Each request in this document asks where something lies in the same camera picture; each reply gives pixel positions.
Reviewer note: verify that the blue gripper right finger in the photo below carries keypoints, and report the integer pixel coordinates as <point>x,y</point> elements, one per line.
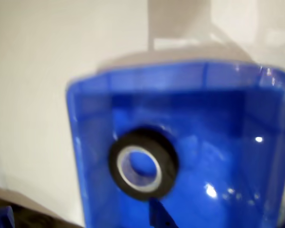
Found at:
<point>159,213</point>

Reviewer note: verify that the black tape roll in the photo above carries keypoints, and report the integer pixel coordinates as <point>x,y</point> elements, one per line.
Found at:
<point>145,135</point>

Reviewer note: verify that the blue plastic bin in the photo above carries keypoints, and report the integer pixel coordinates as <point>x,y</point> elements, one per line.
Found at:
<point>228,118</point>

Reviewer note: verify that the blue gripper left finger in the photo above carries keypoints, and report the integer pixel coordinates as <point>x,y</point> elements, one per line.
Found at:
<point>6,218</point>

